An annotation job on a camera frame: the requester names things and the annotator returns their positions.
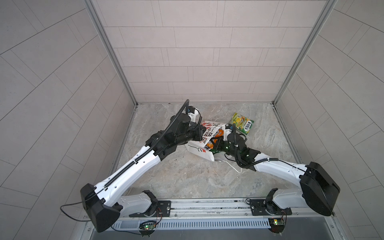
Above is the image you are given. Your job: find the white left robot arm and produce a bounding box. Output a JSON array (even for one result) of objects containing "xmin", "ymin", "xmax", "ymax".
[{"xmin": 80, "ymin": 107, "xmax": 206, "ymax": 233}]

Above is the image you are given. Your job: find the circuit board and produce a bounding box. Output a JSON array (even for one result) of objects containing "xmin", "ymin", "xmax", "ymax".
[
  {"xmin": 139, "ymin": 221, "xmax": 157, "ymax": 231},
  {"xmin": 268, "ymin": 218, "xmax": 286, "ymax": 234}
]

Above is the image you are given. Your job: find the aluminium left corner post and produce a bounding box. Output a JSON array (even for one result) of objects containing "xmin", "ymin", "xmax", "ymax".
[{"xmin": 84, "ymin": 0, "xmax": 138, "ymax": 106}]

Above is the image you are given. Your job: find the left circuit board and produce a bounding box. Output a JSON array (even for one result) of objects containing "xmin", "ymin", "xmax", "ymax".
[{"xmin": 139, "ymin": 221, "xmax": 157, "ymax": 231}]

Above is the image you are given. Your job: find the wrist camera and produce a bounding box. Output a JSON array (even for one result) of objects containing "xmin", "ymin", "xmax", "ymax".
[
  {"xmin": 223, "ymin": 128, "xmax": 233, "ymax": 141},
  {"xmin": 186, "ymin": 106, "xmax": 200, "ymax": 123}
]

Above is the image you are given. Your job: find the black loose cable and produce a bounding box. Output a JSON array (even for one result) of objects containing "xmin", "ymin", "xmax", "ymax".
[{"xmin": 59, "ymin": 187, "xmax": 106, "ymax": 223}]

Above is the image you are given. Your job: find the white floral paper bag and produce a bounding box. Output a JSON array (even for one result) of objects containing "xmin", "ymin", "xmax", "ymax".
[{"xmin": 186, "ymin": 121, "xmax": 242, "ymax": 174}]

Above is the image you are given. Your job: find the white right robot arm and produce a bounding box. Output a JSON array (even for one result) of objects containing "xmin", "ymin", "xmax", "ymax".
[{"xmin": 210, "ymin": 133, "xmax": 340, "ymax": 216}]

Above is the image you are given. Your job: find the aluminium corner post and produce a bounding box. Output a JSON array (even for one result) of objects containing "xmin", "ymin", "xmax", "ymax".
[
  {"xmin": 84, "ymin": 0, "xmax": 138, "ymax": 106},
  {"xmin": 272, "ymin": 0, "xmax": 337, "ymax": 106}
]

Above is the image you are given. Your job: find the green Fox's candy packet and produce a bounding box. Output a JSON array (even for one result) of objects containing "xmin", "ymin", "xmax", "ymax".
[{"xmin": 230, "ymin": 113, "xmax": 255, "ymax": 135}]

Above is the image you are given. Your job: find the right circuit board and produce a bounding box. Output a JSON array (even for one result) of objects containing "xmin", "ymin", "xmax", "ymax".
[{"xmin": 268, "ymin": 218, "xmax": 286, "ymax": 234}]

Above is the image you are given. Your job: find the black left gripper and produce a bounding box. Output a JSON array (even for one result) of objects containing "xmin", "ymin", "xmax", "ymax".
[{"xmin": 172, "ymin": 124, "xmax": 207, "ymax": 147}]

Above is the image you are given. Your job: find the aluminium right corner post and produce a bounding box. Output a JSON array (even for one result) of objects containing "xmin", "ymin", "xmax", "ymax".
[{"xmin": 272, "ymin": 0, "xmax": 337, "ymax": 106}]

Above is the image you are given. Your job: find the orange Fox's candy packet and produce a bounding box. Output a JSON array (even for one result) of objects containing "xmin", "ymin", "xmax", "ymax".
[{"xmin": 205, "ymin": 129, "xmax": 224, "ymax": 151}]

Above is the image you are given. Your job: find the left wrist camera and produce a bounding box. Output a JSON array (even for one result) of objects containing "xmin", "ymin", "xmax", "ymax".
[{"xmin": 186, "ymin": 106, "xmax": 200, "ymax": 123}]

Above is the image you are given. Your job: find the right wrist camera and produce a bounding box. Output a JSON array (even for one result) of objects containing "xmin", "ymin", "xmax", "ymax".
[{"xmin": 223, "ymin": 128, "xmax": 233, "ymax": 141}]

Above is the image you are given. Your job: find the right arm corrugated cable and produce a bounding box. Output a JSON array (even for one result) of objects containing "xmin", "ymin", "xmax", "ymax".
[{"xmin": 230, "ymin": 122, "xmax": 280, "ymax": 172}]

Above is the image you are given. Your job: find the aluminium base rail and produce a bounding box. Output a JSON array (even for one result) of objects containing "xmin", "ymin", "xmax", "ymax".
[{"xmin": 80, "ymin": 197, "xmax": 340, "ymax": 240}]

